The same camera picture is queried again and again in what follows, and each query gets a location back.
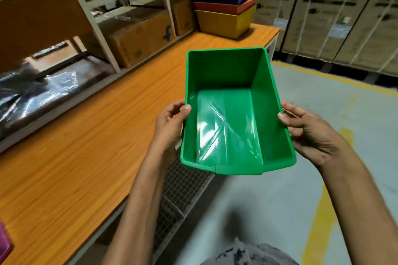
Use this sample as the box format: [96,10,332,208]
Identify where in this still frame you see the person's right hand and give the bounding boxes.
[277,102,353,173]

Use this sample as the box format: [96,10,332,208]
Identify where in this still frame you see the person's left hand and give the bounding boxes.
[151,99,192,163]

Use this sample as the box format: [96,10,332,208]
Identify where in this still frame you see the green plastic bin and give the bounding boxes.
[180,47,297,176]

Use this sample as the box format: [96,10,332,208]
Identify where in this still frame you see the person's left forearm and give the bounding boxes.
[101,142,175,265]

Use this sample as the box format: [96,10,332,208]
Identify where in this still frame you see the person's right forearm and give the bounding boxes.
[317,150,398,265]

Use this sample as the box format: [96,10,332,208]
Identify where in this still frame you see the brown cardboard box blue logo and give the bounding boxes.
[82,8,176,68]

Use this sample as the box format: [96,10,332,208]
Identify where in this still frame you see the orange wooden workbench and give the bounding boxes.
[0,23,280,265]

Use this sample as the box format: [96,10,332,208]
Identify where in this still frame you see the yellow plastic bin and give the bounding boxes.
[195,4,257,40]

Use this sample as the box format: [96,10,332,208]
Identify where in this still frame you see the small brown cardboard box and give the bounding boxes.
[169,0,198,36]

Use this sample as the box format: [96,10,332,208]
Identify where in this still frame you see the red plastic bin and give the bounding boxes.
[193,0,258,16]

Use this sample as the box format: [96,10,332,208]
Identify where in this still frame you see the white metal shelf rack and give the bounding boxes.
[0,0,215,153]

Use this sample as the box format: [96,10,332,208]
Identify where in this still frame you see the grey patterned clothing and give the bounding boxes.
[200,238,300,265]

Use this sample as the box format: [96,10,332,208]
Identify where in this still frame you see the clear plastic wrapped package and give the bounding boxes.
[0,57,116,141]

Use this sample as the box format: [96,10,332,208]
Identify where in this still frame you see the large brown cardboard box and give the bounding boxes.
[0,0,94,71]

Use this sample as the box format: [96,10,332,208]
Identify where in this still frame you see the pink plastic object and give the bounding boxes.
[0,221,13,265]

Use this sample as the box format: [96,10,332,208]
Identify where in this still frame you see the wire mesh basket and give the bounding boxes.
[151,159,216,259]

